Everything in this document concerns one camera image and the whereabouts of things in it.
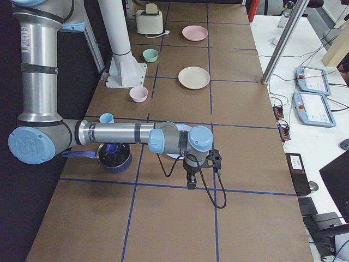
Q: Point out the pink plate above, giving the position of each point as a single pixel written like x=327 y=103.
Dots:
x=195 y=33

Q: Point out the teach pendant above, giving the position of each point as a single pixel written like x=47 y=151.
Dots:
x=314 y=80
x=313 y=110

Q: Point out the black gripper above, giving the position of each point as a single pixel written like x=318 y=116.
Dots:
x=190 y=171

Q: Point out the upper teach pendant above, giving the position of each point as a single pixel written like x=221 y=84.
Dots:
x=314 y=80

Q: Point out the wooden board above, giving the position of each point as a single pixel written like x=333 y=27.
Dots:
x=337 y=38

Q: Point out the black power box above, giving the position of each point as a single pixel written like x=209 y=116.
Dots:
x=298 y=175

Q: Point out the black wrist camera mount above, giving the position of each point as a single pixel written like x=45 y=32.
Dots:
x=215 y=158

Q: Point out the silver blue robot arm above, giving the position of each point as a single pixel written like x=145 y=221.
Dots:
x=42 y=133

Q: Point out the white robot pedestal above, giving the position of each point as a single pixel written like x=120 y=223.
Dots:
x=125 y=71

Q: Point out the beige plate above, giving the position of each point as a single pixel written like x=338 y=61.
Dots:
x=194 y=78

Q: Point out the lower orange black connector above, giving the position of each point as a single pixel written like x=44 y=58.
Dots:
x=284 y=132

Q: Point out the light blue plate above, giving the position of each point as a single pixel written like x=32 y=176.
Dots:
x=180 y=127

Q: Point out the bread slice in toaster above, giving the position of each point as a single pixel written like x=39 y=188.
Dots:
x=151 y=9

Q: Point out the purple cup in saucepan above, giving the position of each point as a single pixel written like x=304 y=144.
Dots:
x=112 y=148

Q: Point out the upper orange black connector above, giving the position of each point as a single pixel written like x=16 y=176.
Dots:
x=278 y=112

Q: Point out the cream toaster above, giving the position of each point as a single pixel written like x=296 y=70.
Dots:
x=150 y=25

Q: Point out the lower teach pendant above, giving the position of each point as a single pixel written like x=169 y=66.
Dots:
x=313 y=110

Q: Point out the green bowl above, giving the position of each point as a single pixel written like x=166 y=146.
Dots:
x=150 y=55

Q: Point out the black computer mouse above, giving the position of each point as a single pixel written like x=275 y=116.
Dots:
x=344 y=144

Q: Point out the orange black connector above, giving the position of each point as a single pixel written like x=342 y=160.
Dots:
x=278 y=112
x=284 y=132

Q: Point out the aluminium frame post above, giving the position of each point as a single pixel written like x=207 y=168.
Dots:
x=291 y=25

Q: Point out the pink bowl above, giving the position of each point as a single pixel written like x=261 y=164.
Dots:
x=138 y=94

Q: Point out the clear water bottle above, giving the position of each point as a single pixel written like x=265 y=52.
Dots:
x=287 y=11

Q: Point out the dark blue saucepan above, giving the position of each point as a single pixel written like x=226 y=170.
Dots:
x=113 y=163

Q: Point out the light blue cup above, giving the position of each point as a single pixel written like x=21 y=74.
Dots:
x=106 y=118

